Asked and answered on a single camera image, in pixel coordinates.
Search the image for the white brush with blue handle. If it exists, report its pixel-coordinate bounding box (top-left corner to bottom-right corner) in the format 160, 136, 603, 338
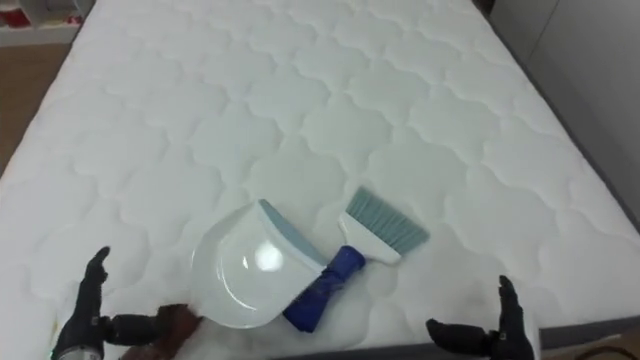
282, 186, 431, 334

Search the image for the white mattress grey bed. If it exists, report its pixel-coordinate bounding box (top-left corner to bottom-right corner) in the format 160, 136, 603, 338
0, 0, 640, 360

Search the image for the white dustpan with brown handle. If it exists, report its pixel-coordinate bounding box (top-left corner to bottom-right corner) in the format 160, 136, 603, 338
122, 198, 331, 360

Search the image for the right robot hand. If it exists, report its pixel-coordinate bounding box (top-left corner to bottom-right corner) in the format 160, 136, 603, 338
425, 274, 537, 360

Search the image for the white shelf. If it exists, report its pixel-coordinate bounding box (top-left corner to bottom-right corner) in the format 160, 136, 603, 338
0, 0, 96, 49

